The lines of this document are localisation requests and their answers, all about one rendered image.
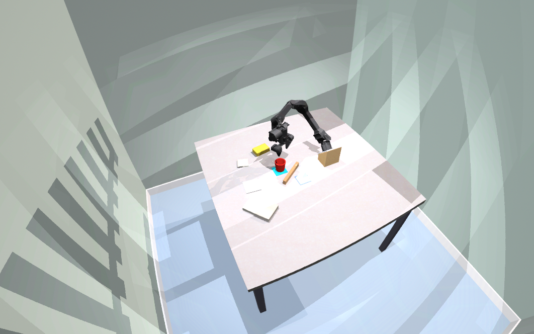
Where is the wooden flat bar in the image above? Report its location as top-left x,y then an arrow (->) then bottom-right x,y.
283,162 -> 299,185

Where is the red cup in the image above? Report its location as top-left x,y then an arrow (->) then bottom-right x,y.
275,158 -> 286,172

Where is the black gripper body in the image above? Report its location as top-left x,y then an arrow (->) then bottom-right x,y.
271,133 -> 294,153

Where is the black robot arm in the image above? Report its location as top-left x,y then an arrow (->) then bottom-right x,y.
269,100 -> 333,152

